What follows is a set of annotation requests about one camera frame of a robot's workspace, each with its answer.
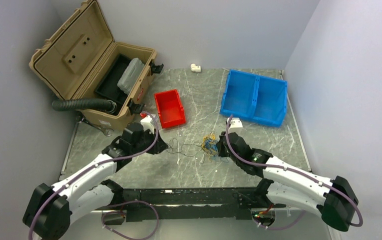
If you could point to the blue bin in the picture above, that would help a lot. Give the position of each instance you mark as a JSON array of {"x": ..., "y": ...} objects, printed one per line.
[
  {"x": 239, "y": 97},
  {"x": 271, "y": 102}
]

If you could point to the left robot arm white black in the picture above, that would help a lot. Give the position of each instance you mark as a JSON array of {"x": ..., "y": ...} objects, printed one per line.
[{"x": 52, "y": 209}]

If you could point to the red plastic bin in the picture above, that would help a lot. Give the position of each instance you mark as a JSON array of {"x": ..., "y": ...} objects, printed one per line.
[{"x": 169, "y": 108}]

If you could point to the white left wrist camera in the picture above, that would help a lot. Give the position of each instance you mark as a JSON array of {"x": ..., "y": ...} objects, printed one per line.
[{"x": 149, "y": 122}]

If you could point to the blue bin right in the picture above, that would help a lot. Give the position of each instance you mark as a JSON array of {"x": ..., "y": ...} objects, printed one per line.
[{"x": 271, "y": 102}]

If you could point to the blue bin left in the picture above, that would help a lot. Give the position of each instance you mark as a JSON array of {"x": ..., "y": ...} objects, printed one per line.
[{"x": 239, "y": 97}]

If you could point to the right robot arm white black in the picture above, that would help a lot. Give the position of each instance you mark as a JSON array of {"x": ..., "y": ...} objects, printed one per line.
[{"x": 333, "y": 200}]

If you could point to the white pipe elbow fitting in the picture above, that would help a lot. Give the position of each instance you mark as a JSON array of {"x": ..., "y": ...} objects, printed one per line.
[{"x": 195, "y": 68}]

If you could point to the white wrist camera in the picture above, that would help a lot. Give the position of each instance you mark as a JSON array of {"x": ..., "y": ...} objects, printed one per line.
[
  {"x": 149, "y": 122},
  {"x": 235, "y": 123}
]

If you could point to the black toolbox tray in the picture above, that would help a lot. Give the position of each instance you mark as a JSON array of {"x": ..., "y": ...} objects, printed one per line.
[{"x": 107, "y": 87}]

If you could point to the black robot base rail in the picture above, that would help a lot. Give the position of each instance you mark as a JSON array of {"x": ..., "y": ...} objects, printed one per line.
[{"x": 140, "y": 204}]

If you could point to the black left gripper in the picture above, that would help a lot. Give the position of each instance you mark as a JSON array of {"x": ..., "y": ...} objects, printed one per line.
[{"x": 159, "y": 147}]

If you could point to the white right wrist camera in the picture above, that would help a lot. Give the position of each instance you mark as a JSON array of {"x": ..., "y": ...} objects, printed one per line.
[{"x": 235, "y": 123}]

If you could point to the tan hard toolbox case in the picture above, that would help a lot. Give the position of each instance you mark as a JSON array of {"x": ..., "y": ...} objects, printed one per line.
[{"x": 76, "y": 57}]

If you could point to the metal wrench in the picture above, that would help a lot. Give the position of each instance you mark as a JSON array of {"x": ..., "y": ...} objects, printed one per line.
[{"x": 105, "y": 130}]

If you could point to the grey plastic organizer box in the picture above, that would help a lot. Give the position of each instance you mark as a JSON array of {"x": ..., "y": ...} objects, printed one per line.
[{"x": 130, "y": 75}]

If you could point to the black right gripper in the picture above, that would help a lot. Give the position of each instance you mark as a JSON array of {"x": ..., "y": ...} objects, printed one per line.
[{"x": 220, "y": 145}]

